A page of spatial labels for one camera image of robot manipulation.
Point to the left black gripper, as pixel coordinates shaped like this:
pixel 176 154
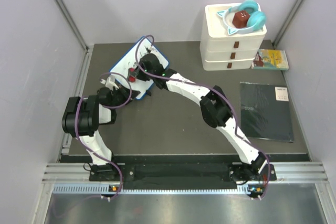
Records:
pixel 124 92

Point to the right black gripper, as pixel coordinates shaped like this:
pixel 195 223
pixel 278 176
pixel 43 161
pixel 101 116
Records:
pixel 139 75

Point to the red whiteboard eraser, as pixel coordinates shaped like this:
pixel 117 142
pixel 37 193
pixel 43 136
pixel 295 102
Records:
pixel 130 77

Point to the blue framed whiteboard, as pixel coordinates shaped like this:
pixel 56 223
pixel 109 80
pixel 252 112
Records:
pixel 128 67

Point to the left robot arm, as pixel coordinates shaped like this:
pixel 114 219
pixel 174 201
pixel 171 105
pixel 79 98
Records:
pixel 83 118

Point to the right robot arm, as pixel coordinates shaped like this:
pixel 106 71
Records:
pixel 216 110

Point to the white three drawer organizer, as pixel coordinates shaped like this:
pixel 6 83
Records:
pixel 226 47

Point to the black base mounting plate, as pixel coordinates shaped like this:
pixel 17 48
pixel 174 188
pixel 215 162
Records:
pixel 170 174

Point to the brown cube toy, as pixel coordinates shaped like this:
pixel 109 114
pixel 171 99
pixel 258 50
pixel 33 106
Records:
pixel 240 19

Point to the illustrated yellow teal book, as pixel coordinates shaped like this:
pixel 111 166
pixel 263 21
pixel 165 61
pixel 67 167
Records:
pixel 270 59

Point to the teal cat ear headphones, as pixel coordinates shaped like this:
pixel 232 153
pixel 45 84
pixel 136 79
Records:
pixel 249 19

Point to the dark blue notebook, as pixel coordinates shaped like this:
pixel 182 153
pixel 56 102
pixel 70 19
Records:
pixel 265 112

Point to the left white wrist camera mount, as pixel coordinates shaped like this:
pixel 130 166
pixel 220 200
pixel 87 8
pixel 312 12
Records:
pixel 110 83

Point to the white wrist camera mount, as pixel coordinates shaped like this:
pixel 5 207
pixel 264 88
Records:
pixel 110 83
pixel 146 50

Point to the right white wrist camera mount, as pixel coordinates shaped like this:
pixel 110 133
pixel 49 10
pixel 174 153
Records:
pixel 146 50

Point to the aluminium frame rail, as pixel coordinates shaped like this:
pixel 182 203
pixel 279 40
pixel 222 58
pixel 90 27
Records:
pixel 70 111

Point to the slotted grey cable duct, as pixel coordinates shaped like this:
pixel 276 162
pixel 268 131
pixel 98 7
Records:
pixel 105 189

